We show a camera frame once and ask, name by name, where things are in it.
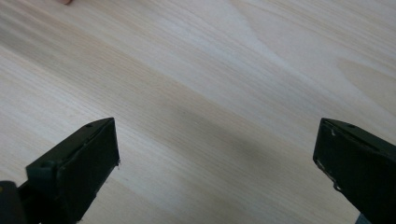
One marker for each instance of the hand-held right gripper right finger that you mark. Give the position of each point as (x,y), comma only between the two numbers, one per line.
(358,161)

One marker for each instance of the small pink object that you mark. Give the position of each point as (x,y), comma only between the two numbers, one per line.
(65,1)

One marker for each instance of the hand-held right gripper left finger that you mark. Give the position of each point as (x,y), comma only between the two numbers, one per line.
(77,165)

